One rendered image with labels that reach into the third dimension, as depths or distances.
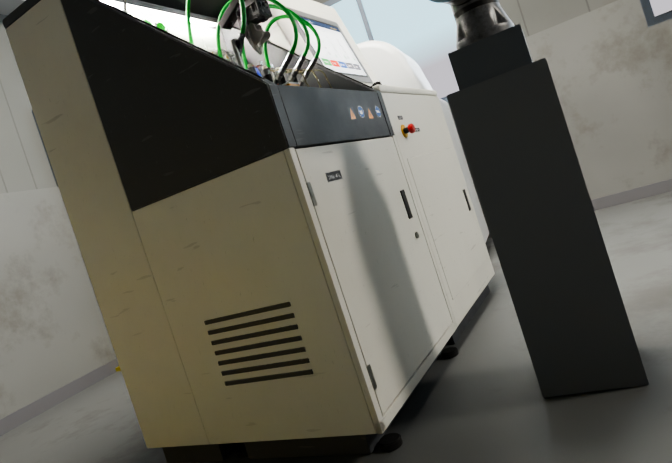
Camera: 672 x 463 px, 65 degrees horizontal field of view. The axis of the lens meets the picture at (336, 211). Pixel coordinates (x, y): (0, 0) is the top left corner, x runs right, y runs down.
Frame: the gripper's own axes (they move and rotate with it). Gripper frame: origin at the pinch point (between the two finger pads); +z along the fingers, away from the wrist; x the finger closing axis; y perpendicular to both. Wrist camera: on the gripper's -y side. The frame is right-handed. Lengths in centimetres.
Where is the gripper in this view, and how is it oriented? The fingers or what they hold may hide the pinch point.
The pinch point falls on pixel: (257, 51)
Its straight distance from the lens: 173.8
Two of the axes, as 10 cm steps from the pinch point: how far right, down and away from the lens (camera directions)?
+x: 4.6, -1.7, 8.7
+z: 3.1, 9.5, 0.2
